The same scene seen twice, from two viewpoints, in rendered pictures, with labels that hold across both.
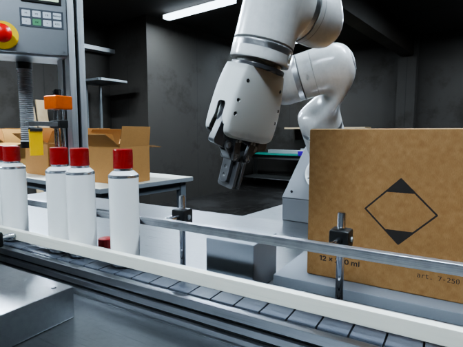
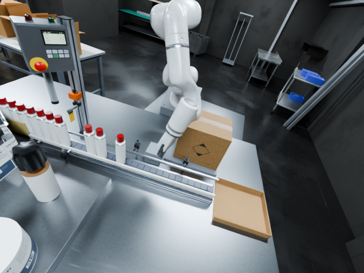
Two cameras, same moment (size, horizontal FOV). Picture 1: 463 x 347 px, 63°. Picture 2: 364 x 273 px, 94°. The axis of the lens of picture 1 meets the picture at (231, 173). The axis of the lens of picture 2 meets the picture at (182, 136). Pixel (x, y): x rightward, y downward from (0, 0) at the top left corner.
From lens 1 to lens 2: 61 cm
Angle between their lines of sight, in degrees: 42
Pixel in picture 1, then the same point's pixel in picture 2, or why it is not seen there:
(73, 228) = (99, 153)
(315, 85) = not seen: hidden behind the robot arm
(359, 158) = (194, 136)
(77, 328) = (115, 188)
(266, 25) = (180, 129)
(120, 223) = (121, 156)
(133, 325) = (130, 184)
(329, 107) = not seen: hidden behind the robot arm
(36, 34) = (57, 62)
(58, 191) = (91, 141)
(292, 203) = (164, 109)
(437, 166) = (212, 143)
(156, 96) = not seen: outside the picture
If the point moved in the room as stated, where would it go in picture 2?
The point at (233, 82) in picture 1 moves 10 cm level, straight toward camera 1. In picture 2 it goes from (168, 141) to (174, 158)
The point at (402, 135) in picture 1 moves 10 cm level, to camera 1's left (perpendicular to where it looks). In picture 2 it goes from (206, 135) to (190, 135)
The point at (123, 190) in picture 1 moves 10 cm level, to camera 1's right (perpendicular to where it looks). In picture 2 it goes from (122, 148) to (141, 147)
